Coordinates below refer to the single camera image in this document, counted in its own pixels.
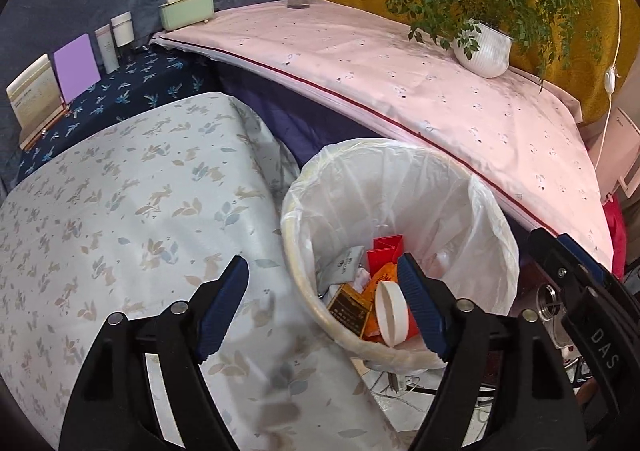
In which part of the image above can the dark purple cloth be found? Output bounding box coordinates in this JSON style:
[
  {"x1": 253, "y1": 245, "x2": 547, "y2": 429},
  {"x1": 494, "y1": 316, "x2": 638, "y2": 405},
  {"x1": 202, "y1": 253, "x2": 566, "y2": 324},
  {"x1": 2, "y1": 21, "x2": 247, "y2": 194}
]
[{"x1": 215, "y1": 64, "x2": 531, "y2": 242}]

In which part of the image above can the beige calendar on wooden stand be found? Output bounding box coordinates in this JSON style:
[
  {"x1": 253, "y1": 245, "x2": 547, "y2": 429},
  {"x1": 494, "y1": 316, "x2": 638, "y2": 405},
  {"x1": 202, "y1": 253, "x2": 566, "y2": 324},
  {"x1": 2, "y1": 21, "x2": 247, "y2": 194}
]
[{"x1": 6, "y1": 54, "x2": 71, "y2": 151}]

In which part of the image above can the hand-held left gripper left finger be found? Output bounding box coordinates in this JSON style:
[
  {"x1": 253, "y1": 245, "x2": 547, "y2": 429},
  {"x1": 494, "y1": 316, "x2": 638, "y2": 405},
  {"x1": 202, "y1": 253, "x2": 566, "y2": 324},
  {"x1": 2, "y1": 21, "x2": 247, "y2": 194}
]
[{"x1": 59, "y1": 255, "x2": 250, "y2": 451}]

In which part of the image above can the pink cloth with red seam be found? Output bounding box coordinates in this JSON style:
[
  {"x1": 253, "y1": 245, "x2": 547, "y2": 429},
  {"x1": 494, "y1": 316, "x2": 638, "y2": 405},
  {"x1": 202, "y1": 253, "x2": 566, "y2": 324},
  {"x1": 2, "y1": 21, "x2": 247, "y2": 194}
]
[{"x1": 150, "y1": 0, "x2": 616, "y2": 272}]

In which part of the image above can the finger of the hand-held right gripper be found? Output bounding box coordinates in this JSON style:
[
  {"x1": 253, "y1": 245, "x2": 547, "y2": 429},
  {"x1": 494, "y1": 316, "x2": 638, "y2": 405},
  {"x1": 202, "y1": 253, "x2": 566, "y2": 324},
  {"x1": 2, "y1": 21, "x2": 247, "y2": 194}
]
[
  {"x1": 556, "y1": 233, "x2": 622, "y2": 285},
  {"x1": 529, "y1": 227, "x2": 619, "y2": 313}
]

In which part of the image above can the white jar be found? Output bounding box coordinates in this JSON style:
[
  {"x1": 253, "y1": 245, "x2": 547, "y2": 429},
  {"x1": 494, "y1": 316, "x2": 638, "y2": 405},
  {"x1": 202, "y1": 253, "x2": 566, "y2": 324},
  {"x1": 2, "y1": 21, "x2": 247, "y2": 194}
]
[{"x1": 110, "y1": 11, "x2": 136, "y2": 54}]

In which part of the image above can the orange plastic bag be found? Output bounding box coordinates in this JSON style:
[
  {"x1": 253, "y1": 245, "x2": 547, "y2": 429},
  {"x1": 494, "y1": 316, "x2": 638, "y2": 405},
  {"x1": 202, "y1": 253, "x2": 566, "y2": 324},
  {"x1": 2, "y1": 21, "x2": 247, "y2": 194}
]
[{"x1": 361, "y1": 265, "x2": 416, "y2": 339}]

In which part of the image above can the cream wastebasket with white liner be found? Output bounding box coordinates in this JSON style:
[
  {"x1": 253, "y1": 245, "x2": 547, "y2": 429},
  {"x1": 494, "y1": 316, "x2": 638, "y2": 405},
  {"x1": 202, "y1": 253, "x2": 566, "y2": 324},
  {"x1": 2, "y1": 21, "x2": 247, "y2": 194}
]
[{"x1": 280, "y1": 137, "x2": 522, "y2": 372}]

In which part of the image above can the dark gold cigarette box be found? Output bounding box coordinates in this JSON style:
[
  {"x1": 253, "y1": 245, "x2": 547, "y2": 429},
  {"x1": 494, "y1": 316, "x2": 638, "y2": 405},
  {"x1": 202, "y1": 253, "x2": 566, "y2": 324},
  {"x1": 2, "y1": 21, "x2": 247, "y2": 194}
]
[{"x1": 327, "y1": 283, "x2": 373, "y2": 334}]

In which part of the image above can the dark blue floral cloth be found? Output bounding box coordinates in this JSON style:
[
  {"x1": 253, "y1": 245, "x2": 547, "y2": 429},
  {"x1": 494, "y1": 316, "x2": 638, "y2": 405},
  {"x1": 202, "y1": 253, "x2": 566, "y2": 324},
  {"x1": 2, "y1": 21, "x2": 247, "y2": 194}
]
[{"x1": 15, "y1": 48, "x2": 221, "y2": 182}]

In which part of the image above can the green tissue box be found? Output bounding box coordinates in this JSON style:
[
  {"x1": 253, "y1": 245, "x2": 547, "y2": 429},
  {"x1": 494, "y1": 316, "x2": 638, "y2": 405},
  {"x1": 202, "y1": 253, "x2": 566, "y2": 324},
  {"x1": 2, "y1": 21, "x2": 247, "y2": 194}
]
[{"x1": 158, "y1": 0, "x2": 216, "y2": 31}]

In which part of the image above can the white cable with switch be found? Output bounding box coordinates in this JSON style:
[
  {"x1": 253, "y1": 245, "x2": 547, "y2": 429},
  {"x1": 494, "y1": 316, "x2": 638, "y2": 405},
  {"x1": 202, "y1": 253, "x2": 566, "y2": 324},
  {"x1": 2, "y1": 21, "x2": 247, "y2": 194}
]
[{"x1": 592, "y1": 0, "x2": 626, "y2": 172}]

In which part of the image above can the white tube bottle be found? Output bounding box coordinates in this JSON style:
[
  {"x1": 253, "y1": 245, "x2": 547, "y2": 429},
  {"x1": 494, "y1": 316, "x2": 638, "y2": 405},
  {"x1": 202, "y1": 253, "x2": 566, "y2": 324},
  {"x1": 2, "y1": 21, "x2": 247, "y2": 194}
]
[{"x1": 95, "y1": 25, "x2": 120, "y2": 73}]

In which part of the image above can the green plant in white pot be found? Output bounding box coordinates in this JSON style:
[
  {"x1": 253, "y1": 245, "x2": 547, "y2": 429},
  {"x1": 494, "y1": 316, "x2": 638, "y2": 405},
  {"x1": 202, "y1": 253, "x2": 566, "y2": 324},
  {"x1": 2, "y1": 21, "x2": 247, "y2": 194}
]
[{"x1": 350, "y1": 0, "x2": 606, "y2": 92}]

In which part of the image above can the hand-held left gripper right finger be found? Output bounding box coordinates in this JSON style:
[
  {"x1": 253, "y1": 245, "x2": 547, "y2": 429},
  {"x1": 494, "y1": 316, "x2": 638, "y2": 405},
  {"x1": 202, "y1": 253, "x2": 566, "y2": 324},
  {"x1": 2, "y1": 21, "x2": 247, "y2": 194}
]
[{"x1": 396, "y1": 252, "x2": 586, "y2": 451}]

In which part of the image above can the pale pink plastic box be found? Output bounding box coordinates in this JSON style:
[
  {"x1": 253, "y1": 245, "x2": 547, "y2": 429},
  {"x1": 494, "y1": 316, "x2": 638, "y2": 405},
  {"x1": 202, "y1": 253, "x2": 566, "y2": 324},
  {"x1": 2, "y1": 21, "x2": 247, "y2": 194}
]
[{"x1": 592, "y1": 106, "x2": 640, "y2": 202}]

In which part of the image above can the grey cloth pouch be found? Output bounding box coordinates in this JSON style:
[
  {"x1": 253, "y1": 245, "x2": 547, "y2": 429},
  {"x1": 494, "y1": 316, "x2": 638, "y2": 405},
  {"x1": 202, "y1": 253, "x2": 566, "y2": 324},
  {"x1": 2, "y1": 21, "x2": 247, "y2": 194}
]
[{"x1": 320, "y1": 245, "x2": 366, "y2": 289}]

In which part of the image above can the large red white paper cup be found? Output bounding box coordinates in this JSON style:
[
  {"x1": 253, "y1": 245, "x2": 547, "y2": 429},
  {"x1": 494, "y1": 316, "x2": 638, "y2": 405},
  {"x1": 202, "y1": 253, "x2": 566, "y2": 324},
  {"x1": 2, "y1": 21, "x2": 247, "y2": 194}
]
[{"x1": 375, "y1": 281, "x2": 426, "y2": 347}]

